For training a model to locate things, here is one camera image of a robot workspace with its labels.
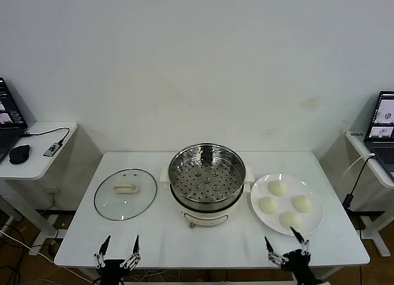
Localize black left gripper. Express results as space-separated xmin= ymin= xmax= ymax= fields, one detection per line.
xmin=94 ymin=235 xmax=142 ymax=285

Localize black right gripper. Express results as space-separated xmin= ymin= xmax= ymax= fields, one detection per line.
xmin=263 ymin=225 xmax=324 ymax=285

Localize white steamed baozi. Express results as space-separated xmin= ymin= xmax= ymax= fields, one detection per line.
xmin=258 ymin=196 xmax=279 ymax=215
xmin=278 ymin=211 xmax=304 ymax=232
xmin=291 ymin=195 xmax=314 ymax=214
xmin=267 ymin=180 xmax=289 ymax=199

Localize glass lid with cream handle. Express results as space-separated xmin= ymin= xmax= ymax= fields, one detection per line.
xmin=93 ymin=168 xmax=158 ymax=222

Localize stainless steel steamer basket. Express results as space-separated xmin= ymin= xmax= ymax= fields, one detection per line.
xmin=167 ymin=143 xmax=247 ymax=210

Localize white round plate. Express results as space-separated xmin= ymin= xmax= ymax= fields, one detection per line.
xmin=250 ymin=173 xmax=325 ymax=236

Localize white side desk with mouse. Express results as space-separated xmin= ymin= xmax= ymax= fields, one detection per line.
xmin=0 ymin=121 xmax=78 ymax=257

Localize grey usb hub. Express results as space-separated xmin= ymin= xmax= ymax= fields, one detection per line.
xmin=42 ymin=142 xmax=62 ymax=158

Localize white side desk with label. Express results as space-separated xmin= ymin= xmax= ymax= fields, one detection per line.
xmin=344 ymin=129 xmax=394 ymax=257

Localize black computer mouse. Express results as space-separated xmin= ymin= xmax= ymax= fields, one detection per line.
xmin=8 ymin=144 xmax=31 ymax=165

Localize grey laptop with bright screen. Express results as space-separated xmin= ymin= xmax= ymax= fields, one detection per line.
xmin=363 ymin=90 xmax=394 ymax=181

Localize black laptop with dark screen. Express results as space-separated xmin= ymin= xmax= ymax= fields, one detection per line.
xmin=0 ymin=77 xmax=29 ymax=163

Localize white wire bundle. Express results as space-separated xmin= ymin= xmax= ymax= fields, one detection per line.
xmin=129 ymin=268 xmax=185 ymax=283

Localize white table frame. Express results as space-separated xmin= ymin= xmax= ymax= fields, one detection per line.
xmin=123 ymin=267 xmax=342 ymax=285

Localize black power adapter with cable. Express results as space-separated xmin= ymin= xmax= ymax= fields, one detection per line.
xmin=341 ymin=157 xmax=376 ymax=240

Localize white floor cable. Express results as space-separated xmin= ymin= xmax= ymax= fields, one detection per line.
xmin=0 ymin=228 xmax=56 ymax=263

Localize white charging cable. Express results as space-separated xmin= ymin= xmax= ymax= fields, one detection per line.
xmin=342 ymin=153 xmax=376 ymax=177

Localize black floor cables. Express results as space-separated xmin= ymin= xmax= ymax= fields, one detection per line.
xmin=0 ymin=223 xmax=34 ymax=285

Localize black usb hub cable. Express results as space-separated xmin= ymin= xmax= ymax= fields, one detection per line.
xmin=20 ymin=127 xmax=71 ymax=146

